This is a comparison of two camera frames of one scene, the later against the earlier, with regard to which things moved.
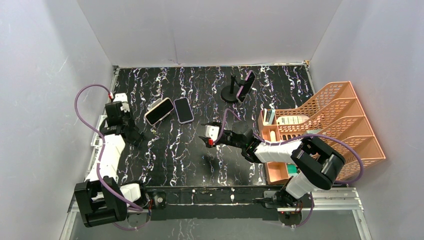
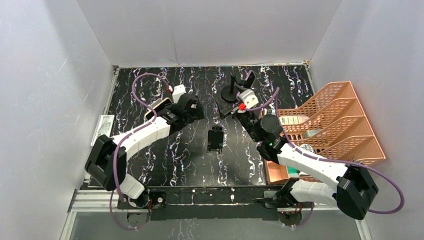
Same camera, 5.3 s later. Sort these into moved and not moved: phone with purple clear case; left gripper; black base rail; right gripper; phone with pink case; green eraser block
Moved: left gripper; phone with purple clear case; right gripper
Not moved: black base rail; green eraser block; phone with pink case
